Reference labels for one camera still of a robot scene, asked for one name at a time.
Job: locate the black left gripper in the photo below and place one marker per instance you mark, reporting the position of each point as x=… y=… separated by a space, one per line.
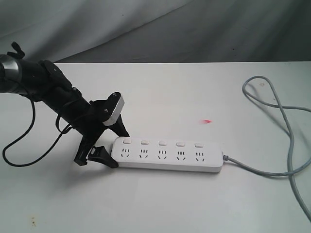
x=91 y=129

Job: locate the white five-outlet power strip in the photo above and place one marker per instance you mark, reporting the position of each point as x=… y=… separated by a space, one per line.
x=167 y=154

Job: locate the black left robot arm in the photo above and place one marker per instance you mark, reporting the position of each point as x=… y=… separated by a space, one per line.
x=44 y=81

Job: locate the white backdrop cloth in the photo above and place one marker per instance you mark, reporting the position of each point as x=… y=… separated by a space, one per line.
x=157 y=31

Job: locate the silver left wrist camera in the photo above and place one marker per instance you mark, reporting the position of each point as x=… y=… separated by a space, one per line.
x=108 y=111

